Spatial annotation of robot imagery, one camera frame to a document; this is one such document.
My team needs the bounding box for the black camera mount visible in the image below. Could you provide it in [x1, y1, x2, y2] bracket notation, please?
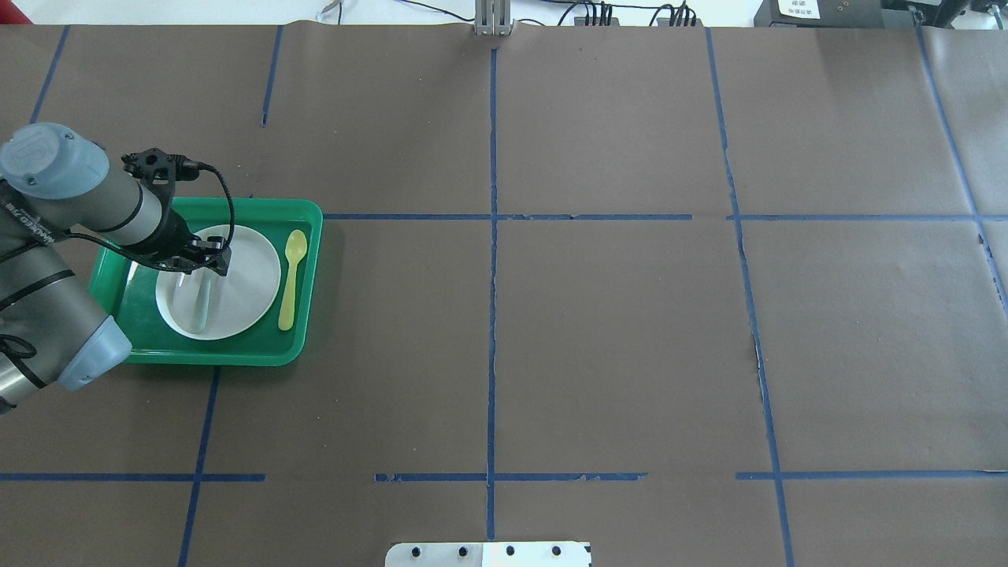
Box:
[121, 148, 199, 189]

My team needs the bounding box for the white round plate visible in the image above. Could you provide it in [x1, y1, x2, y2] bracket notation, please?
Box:
[155, 225, 281, 341]

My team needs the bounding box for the clear plastic fork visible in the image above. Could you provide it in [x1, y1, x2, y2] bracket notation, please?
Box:
[191, 269, 217, 334]

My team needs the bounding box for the green plastic tray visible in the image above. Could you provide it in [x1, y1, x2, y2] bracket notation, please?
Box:
[89, 198, 323, 366]

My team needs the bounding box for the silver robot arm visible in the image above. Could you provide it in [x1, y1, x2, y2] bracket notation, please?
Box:
[1, 122, 233, 415]

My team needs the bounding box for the black camera cable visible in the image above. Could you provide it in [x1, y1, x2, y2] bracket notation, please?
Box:
[62, 161, 237, 272]

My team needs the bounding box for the white pedestal base plate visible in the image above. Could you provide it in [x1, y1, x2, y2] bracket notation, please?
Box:
[384, 541, 593, 566]

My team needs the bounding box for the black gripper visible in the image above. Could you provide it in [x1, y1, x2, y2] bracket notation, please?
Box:
[122, 208, 232, 277]

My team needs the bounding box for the black computer box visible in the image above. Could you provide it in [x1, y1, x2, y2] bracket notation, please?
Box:
[753, 1, 917, 29]

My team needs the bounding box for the grey aluminium frame post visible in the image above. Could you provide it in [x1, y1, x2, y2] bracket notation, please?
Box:
[474, 0, 514, 36]

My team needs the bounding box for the yellow plastic spoon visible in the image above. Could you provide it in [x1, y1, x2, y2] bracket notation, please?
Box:
[277, 229, 309, 332]

